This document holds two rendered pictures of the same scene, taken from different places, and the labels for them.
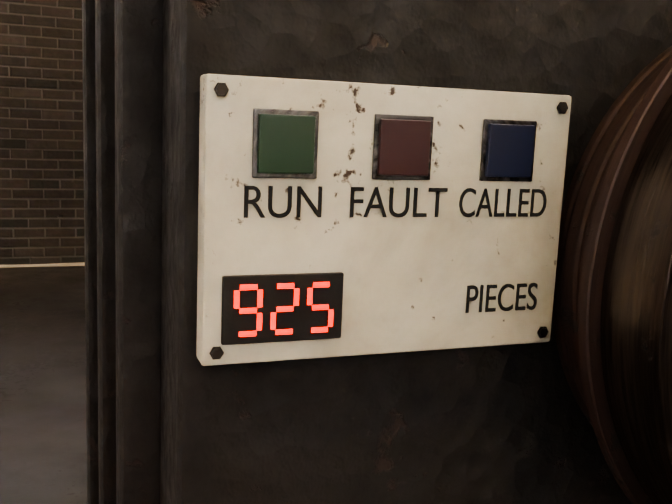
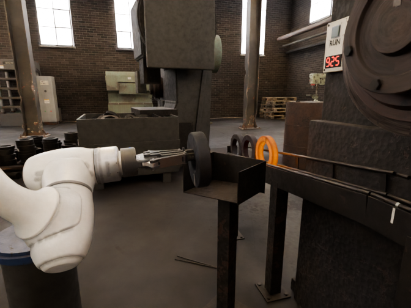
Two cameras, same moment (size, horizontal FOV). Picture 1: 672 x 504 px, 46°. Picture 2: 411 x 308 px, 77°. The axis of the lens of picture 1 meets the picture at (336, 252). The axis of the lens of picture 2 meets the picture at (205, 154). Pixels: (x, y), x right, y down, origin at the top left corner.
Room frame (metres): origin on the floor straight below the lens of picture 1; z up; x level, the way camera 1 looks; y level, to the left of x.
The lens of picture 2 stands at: (0.11, -1.03, 0.97)
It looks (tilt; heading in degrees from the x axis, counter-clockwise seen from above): 13 degrees down; 95
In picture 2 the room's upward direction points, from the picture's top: straight up
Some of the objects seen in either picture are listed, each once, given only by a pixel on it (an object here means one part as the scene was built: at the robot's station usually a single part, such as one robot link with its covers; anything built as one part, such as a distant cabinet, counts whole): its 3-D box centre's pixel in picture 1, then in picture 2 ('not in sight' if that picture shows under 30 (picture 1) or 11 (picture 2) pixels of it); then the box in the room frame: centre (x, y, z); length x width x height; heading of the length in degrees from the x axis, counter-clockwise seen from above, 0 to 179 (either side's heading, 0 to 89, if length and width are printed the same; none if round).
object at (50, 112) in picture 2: not in sight; (29, 93); (-6.39, 7.08, 1.03); 1.54 x 0.94 x 2.05; 21
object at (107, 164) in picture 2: not in sight; (109, 164); (-0.19, -0.42, 0.80); 0.09 x 0.06 x 0.09; 111
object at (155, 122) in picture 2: not in sight; (129, 143); (-1.07, 1.93, 0.39); 1.03 x 0.83 x 0.79; 25
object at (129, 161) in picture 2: not in sight; (139, 161); (-0.12, -0.40, 0.81); 0.09 x 0.08 x 0.07; 21
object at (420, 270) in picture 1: (392, 221); (353, 42); (0.53, -0.04, 1.15); 0.26 x 0.02 x 0.18; 111
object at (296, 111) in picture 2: not in sight; (306, 133); (1.18, 2.63, 0.45); 0.59 x 0.59 x 0.89
